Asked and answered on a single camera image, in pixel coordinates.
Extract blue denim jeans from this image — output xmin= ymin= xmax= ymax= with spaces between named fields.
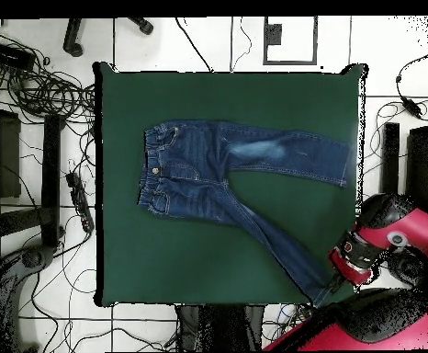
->
xmin=137 ymin=119 xmax=351 ymax=308

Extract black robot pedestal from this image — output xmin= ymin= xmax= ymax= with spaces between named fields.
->
xmin=175 ymin=304 xmax=265 ymax=352

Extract grey square frame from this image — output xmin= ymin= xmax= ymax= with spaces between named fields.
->
xmin=262 ymin=16 xmax=319 ymax=66

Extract black box with cables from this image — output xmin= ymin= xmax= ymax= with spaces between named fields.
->
xmin=0 ymin=40 xmax=36 ymax=70

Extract black stand frame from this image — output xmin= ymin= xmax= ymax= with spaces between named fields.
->
xmin=381 ymin=93 xmax=428 ymax=207
xmin=0 ymin=83 xmax=67 ymax=255

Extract black power adapter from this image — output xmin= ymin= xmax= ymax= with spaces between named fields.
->
xmin=400 ymin=96 xmax=425 ymax=120

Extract black chair leg with caster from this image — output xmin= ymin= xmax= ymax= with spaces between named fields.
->
xmin=127 ymin=16 xmax=155 ymax=37
xmin=62 ymin=17 xmax=85 ymax=59

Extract dark green table cloth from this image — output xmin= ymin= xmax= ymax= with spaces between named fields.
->
xmin=93 ymin=62 xmax=368 ymax=309

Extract black power strip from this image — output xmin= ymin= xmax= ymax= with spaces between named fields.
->
xmin=65 ymin=172 xmax=96 ymax=233

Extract tangle of black cables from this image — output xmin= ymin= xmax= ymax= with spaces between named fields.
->
xmin=0 ymin=27 xmax=97 ymax=126

